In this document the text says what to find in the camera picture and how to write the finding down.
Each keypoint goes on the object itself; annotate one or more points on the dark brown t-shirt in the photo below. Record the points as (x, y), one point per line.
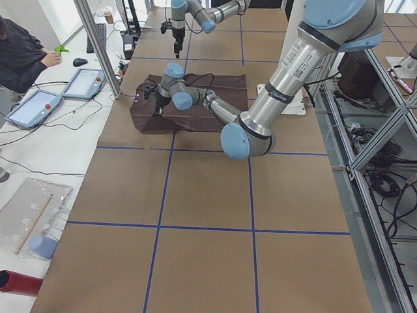
(232, 89)

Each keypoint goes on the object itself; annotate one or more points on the near blue teach pendant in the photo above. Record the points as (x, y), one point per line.
(35, 109)

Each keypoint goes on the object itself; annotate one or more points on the light blue cup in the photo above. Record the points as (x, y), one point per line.
(43, 246)

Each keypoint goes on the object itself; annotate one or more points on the black computer mouse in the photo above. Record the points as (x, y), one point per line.
(77, 62)

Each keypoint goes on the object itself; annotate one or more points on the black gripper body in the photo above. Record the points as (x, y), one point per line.
(177, 36)
(161, 100)

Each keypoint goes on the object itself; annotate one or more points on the aluminium frame rack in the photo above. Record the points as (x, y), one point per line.
(368, 121)

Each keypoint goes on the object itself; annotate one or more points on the person in black jacket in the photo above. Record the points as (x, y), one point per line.
(23, 57)

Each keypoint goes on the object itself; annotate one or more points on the far blue teach pendant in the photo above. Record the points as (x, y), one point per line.
(85, 84)

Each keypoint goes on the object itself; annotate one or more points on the aluminium frame post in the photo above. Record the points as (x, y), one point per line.
(99, 49)

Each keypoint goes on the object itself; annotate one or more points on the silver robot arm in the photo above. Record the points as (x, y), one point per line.
(325, 27)
(207, 18)

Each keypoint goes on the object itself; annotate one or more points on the red cylinder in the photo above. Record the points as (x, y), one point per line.
(20, 284)

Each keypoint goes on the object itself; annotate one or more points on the clear plastic bag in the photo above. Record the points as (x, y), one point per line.
(37, 208)

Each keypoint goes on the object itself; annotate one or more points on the blue teach pendant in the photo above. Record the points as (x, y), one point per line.
(85, 84)
(35, 109)

